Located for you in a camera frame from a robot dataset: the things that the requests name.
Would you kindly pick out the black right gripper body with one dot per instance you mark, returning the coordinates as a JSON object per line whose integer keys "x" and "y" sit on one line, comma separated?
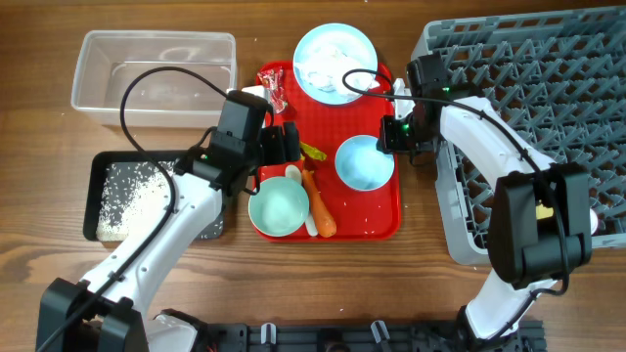
{"x": 400, "y": 136}

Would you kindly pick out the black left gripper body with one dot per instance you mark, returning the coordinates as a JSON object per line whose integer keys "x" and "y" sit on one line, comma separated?
{"x": 289, "y": 144}

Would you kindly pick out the yellow sauce packet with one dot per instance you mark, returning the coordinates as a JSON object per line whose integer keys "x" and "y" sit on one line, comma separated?
{"x": 311, "y": 152}

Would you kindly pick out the light blue bowl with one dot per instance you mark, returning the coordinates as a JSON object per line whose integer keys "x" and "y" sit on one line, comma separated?
{"x": 361, "y": 166}

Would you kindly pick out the red snack wrapper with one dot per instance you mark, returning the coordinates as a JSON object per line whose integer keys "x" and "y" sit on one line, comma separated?
{"x": 272, "y": 80}

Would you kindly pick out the mint green rice bowl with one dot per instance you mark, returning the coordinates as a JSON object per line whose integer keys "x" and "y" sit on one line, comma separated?
{"x": 280, "y": 208}

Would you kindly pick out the white tissue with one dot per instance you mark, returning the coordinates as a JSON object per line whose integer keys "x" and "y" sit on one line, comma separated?
{"x": 333, "y": 75}

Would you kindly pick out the light blue plate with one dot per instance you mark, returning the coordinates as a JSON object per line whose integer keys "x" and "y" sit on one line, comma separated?
{"x": 339, "y": 34}

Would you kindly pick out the white rice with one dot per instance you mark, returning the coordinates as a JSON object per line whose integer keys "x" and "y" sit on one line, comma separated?
{"x": 134, "y": 195}

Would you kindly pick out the yellow plastic cup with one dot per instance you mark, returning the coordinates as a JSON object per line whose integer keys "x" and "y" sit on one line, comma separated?
{"x": 543, "y": 212}

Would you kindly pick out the pink plastic cup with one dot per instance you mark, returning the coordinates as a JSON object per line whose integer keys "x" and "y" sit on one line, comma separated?
{"x": 594, "y": 221}

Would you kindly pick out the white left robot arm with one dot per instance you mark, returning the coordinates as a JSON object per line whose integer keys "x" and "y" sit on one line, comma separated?
{"x": 107, "y": 309}

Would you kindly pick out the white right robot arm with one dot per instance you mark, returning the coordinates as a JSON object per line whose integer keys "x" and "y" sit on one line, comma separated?
{"x": 540, "y": 228}

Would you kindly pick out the black waste tray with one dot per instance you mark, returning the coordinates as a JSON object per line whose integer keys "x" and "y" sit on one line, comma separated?
{"x": 100, "y": 161}

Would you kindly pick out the grey dishwasher rack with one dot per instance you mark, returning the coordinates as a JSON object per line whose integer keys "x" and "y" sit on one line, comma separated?
{"x": 558, "y": 79}

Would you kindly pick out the white plastic spoon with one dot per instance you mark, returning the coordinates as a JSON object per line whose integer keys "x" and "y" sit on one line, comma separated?
{"x": 294, "y": 173}

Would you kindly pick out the red serving tray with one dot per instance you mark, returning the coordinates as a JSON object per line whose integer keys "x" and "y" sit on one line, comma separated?
{"x": 359, "y": 216}

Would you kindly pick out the orange carrot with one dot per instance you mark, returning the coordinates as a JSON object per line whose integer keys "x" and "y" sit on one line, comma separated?
{"x": 324, "y": 221}

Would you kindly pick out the clear plastic storage bin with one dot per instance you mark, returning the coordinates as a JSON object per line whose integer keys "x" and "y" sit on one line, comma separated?
{"x": 109, "y": 60}

